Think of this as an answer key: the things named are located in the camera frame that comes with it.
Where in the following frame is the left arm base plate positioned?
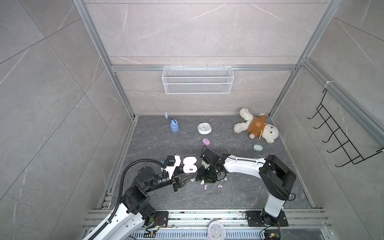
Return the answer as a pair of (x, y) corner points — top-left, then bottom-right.
(144, 211), (169, 228)

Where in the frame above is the white earbud case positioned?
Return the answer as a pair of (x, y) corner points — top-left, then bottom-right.
(183, 157), (198, 174)

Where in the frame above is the black wall hook rack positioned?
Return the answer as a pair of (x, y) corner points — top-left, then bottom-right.
(307, 89), (384, 168)

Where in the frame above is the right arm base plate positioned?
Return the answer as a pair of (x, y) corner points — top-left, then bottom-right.
(245, 210), (289, 227)

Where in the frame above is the pink earbud case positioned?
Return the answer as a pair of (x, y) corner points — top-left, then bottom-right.
(202, 138), (211, 146)

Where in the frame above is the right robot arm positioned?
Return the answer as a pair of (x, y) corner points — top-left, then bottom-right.
(196, 147), (297, 225)

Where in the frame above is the white teddy bear brown shirt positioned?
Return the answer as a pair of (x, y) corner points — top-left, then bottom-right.
(234, 108), (279, 144)

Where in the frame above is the white round bowl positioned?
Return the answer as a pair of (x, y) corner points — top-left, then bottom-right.
(197, 123), (212, 135)

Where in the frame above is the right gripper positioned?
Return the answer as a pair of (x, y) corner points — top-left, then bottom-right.
(194, 164), (218, 183)

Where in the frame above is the white wire basket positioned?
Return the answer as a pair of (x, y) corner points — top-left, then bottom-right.
(162, 67), (235, 94)

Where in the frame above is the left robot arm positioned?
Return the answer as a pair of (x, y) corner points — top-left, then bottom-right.
(84, 156), (198, 240)

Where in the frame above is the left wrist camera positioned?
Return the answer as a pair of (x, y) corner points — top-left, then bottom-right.
(165, 155), (181, 179)

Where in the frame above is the white round clock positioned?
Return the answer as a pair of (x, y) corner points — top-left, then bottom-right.
(208, 221), (226, 240)

